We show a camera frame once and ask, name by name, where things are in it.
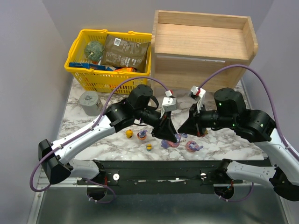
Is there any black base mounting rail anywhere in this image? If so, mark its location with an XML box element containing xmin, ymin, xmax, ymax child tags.
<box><xmin>67</xmin><ymin>160</ymin><xmax>273</xmax><ymax>196</ymax></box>

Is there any small yellow striped toy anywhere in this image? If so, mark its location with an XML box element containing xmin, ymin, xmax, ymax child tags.
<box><xmin>146</xmin><ymin>144</ymin><xmax>153</xmax><ymax>151</ymax></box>

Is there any yellow duck toy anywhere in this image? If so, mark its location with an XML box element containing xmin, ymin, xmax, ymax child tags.
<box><xmin>126</xmin><ymin>129</ymin><xmax>134</xmax><ymax>139</ymax></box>

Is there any blue box in basket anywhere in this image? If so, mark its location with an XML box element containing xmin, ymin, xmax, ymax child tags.
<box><xmin>69</xmin><ymin>62</ymin><xmax>106</xmax><ymax>70</ymax></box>

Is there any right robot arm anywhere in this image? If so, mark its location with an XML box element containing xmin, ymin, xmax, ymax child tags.
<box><xmin>178</xmin><ymin>86</ymin><xmax>299</xmax><ymax>201</ymax></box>

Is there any purple bunny with strawberry cake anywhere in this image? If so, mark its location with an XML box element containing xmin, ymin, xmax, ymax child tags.
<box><xmin>161</xmin><ymin>140</ymin><xmax>170</xmax><ymax>149</ymax></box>

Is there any green toy pumpkin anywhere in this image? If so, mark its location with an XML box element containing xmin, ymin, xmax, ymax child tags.
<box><xmin>84</xmin><ymin>41</ymin><xmax>104</xmax><ymax>62</ymax></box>

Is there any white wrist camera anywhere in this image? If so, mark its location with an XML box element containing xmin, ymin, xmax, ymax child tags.
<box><xmin>189</xmin><ymin>86</ymin><xmax>206</xmax><ymax>113</ymax></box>
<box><xmin>160</xmin><ymin>90</ymin><xmax>178</xmax><ymax>118</ymax></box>

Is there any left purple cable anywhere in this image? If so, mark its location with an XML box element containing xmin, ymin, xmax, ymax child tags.
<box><xmin>29</xmin><ymin>76</ymin><xmax>170</xmax><ymax>192</ymax></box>

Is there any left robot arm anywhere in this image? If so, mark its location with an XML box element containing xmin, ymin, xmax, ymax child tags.
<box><xmin>38</xmin><ymin>84</ymin><xmax>178</xmax><ymax>184</ymax></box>

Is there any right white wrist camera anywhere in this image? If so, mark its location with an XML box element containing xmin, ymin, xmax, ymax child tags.
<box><xmin>189</xmin><ymin>86</ymin><xmax>206</xmax><ymax>113</ymax></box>

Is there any wooden two-tier shelf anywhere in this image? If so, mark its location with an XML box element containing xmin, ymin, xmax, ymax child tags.
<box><xmin>151</xmin><ymin>10</ymin><xmax>258</xmax><ymax>92</ymax></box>

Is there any brown snack bag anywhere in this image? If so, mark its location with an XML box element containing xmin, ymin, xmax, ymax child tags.
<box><xmin>100</xmin><ymin>35</ymin><xmax>150</xmax><ymax>72</ymax></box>

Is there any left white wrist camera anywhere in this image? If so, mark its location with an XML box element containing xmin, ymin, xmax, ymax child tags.
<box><xmin>160</xmin><ymin>90</ymin><xmax>178</xmax><ymax>118</ymax></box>

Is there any grey cup with print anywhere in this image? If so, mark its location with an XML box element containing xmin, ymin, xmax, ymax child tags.
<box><xmin>79</xmin><ymin>91</ymin><xmax>103</xmax><ymax>116</ymax></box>

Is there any yellow plastic shopping basket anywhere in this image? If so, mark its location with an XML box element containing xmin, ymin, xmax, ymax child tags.
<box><xmin>64</xmin><ymin>29</ymin><xmax>152</xmax><ymax>93</ymax></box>

